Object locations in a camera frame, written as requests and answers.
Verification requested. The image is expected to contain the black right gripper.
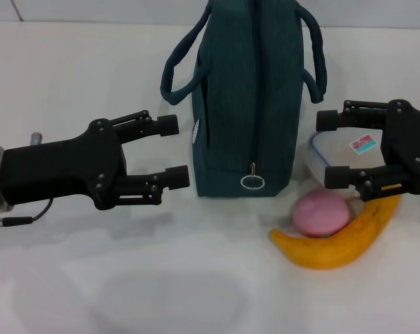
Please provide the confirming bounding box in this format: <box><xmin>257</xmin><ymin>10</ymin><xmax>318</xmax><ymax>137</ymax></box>
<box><xmin>316</xmin><ymin>99</ymin><xmax>420</xmax><ymax>202</ymax></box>

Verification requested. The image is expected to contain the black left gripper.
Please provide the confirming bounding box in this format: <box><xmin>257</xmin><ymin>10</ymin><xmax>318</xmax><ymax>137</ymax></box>
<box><xmin>0</xmin><ymin>118</ymin><xmax>129</xmax><ymax>212</ymax></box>

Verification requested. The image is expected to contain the clear food box blue lid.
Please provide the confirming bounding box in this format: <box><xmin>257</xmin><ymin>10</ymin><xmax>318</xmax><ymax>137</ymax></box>
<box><xmin>304</xmin><ymin>128</ymin><xmax>388</xmax><ymax>185</ymax></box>

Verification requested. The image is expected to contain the pink toy peach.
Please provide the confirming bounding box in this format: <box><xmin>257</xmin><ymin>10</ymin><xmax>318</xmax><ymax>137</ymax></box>
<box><xmin>292</xmin><ymin>189</ymin><xmax>350</xmax><ymax>239</ymax></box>

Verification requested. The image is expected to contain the dark teal lunch bag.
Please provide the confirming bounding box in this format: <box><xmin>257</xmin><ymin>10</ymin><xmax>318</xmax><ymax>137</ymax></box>
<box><xmin>160</xmin><ymin>0</ymin><xmax>328</xmax><ymax>198</ymax></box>

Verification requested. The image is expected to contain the yellow banana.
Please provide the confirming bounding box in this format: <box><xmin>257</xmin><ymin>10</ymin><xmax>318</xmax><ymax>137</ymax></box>
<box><xmin>269</xmin><ymin>186</ymin><xmax>401</xmax><ymax>270</ymax></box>

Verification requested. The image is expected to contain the left arm connector cable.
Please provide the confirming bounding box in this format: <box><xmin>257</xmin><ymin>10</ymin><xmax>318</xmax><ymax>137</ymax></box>
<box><xmin>0</xmin><ymin>198</ymin><xmax>54</xmax><ymax>234</ymax></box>

